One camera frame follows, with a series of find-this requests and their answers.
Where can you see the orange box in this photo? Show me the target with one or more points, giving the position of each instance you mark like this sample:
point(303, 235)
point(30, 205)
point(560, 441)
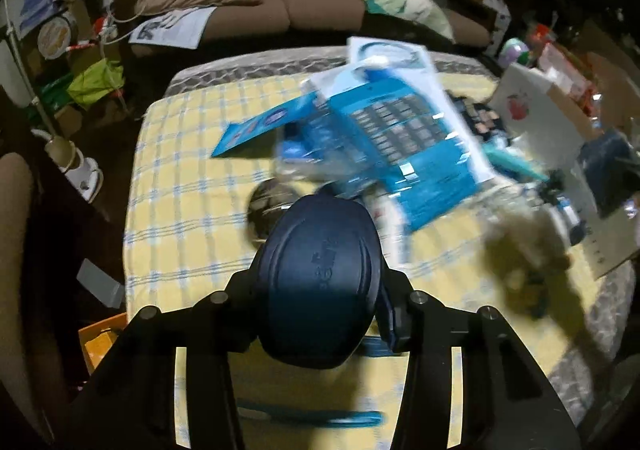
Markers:
point(100, 340)

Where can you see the blue blister card pack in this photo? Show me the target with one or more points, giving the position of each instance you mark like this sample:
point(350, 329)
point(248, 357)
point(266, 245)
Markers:
point(380, 139)

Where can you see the silver cardboard box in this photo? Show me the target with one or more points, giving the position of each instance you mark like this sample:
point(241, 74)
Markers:
point(550, 119)

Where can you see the printed paper sheet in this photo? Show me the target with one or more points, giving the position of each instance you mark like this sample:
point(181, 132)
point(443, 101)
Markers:
point(172, 27)

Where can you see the purple green ball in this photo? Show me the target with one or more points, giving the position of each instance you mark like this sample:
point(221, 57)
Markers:
point(515, 52)

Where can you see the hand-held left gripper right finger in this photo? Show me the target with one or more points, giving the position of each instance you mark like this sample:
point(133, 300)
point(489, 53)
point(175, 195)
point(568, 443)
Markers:
point(392, 325)

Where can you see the brown chair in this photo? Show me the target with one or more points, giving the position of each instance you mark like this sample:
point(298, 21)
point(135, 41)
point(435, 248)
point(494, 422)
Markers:
point(20, 280)

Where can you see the white blue headset box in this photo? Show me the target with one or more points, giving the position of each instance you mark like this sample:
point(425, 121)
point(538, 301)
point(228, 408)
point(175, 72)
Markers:
point(400, 54)

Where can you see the green plastic bag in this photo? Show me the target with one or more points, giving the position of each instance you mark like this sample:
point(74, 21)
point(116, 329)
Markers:
point(97, 82)

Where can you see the blue grey spray can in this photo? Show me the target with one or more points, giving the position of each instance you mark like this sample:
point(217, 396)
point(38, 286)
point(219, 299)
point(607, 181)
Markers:
point(567, 220)

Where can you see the red white packaging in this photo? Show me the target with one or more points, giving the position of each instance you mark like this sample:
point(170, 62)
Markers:
point(565, 64)

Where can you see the grey card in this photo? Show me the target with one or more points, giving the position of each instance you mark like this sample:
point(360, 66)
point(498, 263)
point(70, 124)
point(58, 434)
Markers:
point(100, 282)

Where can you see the white floor lamp base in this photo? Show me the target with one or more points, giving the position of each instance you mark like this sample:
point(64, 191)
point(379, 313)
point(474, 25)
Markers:
point(75, 164)

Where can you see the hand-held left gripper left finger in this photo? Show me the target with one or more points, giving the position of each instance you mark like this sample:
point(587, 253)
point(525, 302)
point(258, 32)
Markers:
point(235, 300)

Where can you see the grey pebble-patterned desktop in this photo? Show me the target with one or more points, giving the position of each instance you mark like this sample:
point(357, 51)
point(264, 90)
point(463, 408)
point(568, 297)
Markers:
point(235, 69)

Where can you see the dark blue oval razor case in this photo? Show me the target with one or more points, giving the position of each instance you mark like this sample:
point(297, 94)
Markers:
point(320, 280)

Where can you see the yellow plaid tablecloth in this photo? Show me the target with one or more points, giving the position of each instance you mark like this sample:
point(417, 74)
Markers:
point(200, 180)

